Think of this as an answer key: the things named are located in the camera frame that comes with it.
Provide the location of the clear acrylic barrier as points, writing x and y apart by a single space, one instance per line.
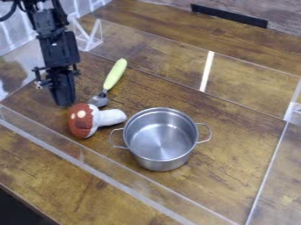
277 204
154 194

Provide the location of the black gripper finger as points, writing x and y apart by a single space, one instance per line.
69 88
55 88

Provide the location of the black strip on table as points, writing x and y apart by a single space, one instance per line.
229 15

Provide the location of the clear acrylic bracket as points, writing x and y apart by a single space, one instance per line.
87 40

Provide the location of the clear acrylic right barrier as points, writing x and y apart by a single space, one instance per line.
277 204

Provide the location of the plush brown white mushroom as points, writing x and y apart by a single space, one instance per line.
86 118

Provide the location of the clear acrylic front barrier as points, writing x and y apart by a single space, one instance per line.
154 194

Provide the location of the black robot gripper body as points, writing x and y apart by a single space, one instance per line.
58 42

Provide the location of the green handled metal spoon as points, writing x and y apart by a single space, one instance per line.
114 76

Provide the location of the stainless steel pot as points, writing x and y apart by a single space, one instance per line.
161 135

